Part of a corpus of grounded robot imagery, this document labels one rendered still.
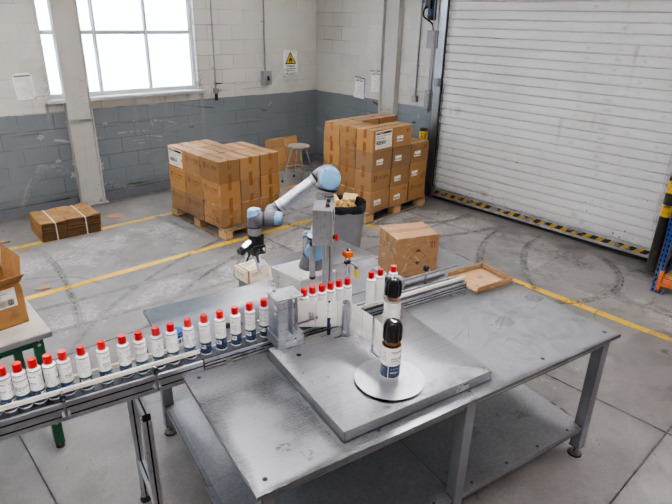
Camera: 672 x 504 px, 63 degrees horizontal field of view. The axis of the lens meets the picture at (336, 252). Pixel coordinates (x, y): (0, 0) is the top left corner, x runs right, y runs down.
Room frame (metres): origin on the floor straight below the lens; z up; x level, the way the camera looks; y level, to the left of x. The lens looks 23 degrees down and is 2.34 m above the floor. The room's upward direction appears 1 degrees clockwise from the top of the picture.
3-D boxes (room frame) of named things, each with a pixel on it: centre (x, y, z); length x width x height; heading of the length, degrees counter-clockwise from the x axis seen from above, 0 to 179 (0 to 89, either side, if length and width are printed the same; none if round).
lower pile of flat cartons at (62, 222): (5.94, 3.12, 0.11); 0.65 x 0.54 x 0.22; 130
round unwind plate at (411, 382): (2.00, -0.25, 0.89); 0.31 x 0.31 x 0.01
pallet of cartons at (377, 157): (7.05, -0.49, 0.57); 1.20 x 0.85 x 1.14; 135
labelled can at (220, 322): (2.22, 0.53, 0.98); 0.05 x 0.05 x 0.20
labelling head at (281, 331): (2.30, 0.24, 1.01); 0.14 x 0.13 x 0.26; 123
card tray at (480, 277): (3.14, -0.91, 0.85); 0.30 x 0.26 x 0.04; 123
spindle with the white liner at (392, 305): (2.41, -0.29, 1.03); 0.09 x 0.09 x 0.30
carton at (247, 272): (2.86, 0.48, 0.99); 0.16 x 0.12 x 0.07; 133
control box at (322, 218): (2.62, 0.07, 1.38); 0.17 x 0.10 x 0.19; 178
